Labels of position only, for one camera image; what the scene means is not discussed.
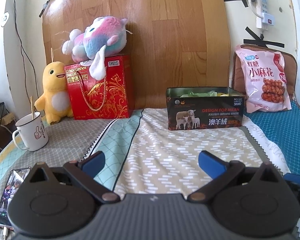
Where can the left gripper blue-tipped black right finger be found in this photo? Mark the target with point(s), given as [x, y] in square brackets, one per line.
[222, 173]

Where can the wood-pattern wall board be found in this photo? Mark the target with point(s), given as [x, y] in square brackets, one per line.
[172, 43]

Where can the brown seat cushion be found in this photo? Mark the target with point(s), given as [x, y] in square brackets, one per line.
[238, 83]

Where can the pink blue plush toy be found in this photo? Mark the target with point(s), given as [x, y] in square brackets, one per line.
[105, 37]

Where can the light green snack bag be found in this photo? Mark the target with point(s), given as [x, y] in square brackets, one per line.
[191, 94]

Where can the red gift bag box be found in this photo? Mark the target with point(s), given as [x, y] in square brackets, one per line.
[110, 98]

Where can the smartphone with lit screen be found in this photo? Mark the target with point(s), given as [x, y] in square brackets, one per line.
[16, 178]

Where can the wooden stick in mug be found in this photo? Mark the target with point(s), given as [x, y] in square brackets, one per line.
[32, 107]

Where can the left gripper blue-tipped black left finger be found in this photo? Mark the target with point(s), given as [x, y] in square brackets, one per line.
[82, 175]

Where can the white power strip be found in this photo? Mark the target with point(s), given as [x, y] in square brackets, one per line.
[263, 18]

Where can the blue textured mat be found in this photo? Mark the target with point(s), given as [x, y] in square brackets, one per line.
[282, 128]

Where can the yellow plush dinosaur toy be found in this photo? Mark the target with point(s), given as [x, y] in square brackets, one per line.
[55, 100]

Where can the patchwork bed sheet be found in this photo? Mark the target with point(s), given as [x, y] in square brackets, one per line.
[142, 155]

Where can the white enamel mug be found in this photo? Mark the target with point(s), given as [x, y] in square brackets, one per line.
[32, 132]

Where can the black sheep-print box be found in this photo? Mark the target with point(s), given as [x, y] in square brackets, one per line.
[222, 111]

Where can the pink twisted-dough snack bag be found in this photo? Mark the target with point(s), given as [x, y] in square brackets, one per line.
[265, 80]

